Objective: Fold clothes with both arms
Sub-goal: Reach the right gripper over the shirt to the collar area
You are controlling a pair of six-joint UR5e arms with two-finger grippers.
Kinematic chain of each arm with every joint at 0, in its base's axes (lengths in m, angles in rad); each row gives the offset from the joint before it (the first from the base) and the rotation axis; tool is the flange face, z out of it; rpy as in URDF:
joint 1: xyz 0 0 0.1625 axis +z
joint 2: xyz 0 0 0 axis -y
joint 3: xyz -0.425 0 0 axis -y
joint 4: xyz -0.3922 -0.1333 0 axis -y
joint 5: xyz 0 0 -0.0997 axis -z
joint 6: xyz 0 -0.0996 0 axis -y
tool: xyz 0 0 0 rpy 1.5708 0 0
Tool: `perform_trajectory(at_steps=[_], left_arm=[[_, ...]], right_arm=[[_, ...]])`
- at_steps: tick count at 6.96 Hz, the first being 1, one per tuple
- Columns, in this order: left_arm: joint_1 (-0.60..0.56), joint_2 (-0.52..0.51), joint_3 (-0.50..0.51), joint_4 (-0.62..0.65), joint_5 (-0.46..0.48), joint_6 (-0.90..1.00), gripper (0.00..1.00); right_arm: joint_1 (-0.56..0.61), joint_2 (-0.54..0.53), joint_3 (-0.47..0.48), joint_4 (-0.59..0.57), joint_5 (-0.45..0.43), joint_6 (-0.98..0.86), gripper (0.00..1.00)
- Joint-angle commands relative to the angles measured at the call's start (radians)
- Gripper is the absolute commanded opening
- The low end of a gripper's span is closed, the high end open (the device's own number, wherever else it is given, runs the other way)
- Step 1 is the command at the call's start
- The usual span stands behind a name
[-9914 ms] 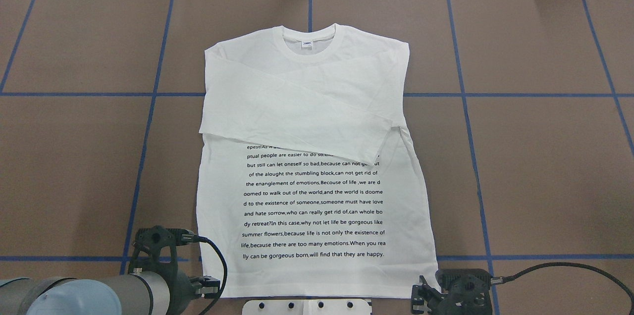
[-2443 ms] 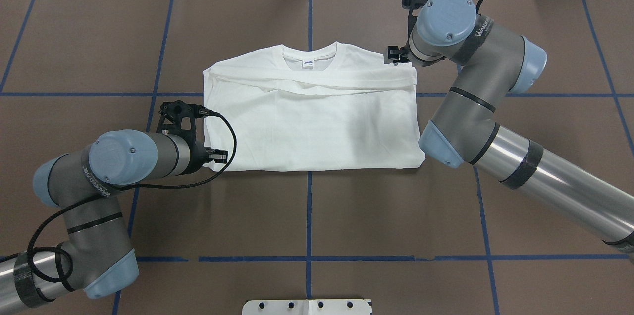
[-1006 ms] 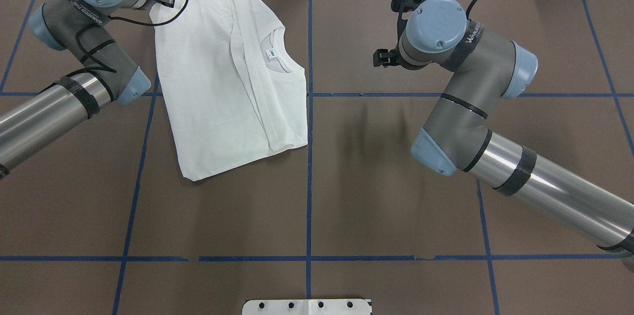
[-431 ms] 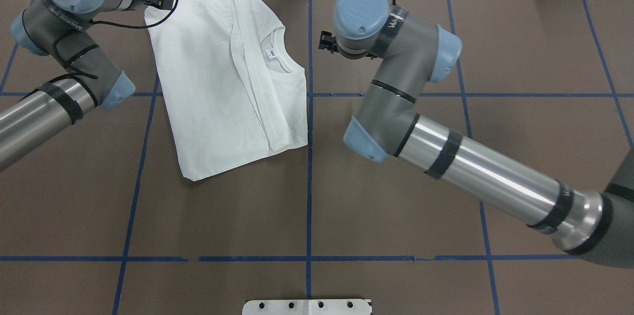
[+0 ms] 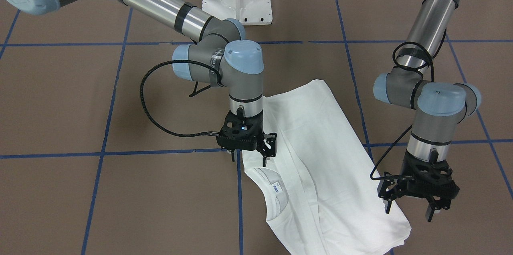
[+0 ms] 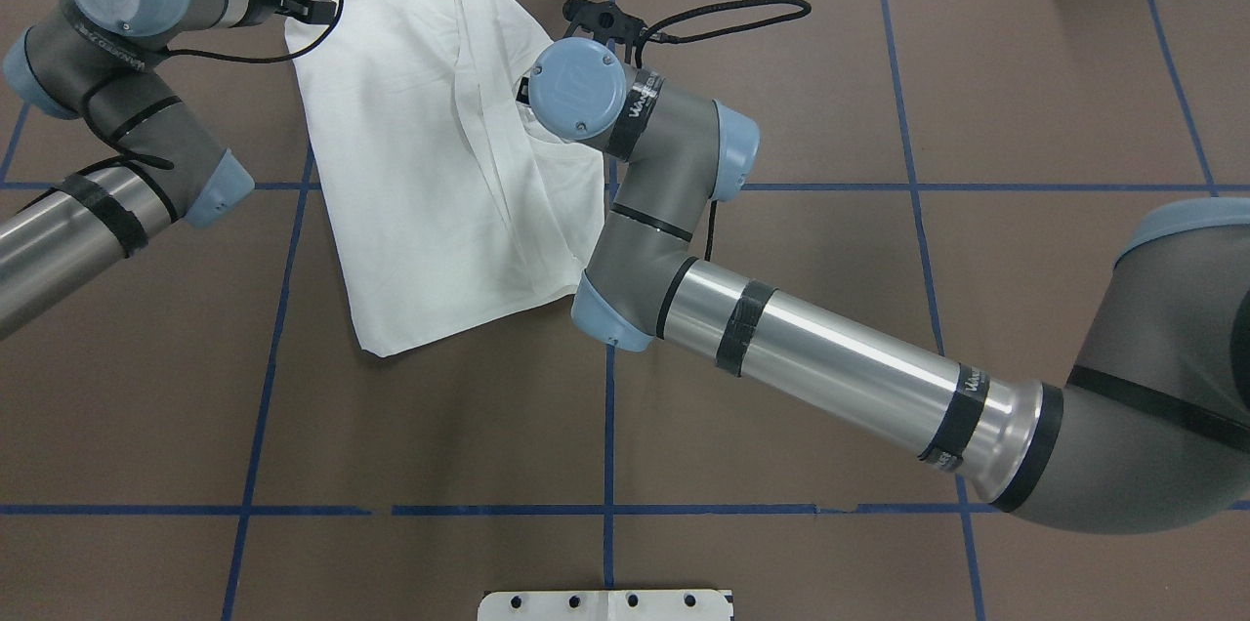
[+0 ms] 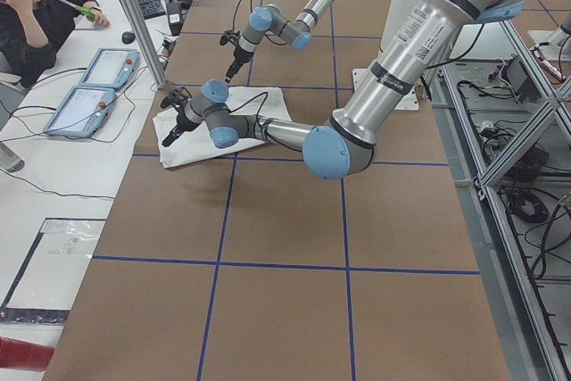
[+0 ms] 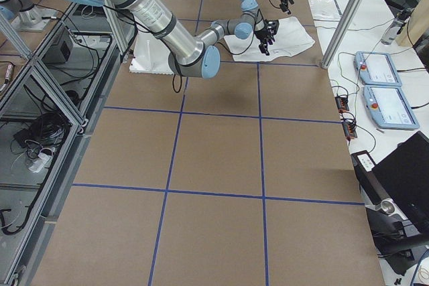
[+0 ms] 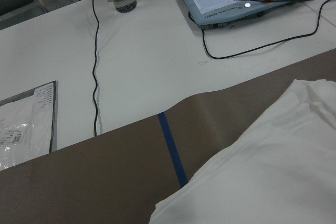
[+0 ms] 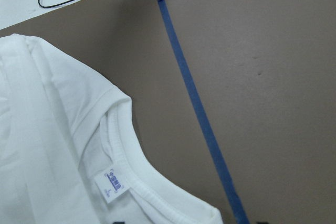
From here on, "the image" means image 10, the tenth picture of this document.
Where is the white long-sleeve printed shirt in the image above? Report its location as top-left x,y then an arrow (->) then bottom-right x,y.
1,34 -> 222,223

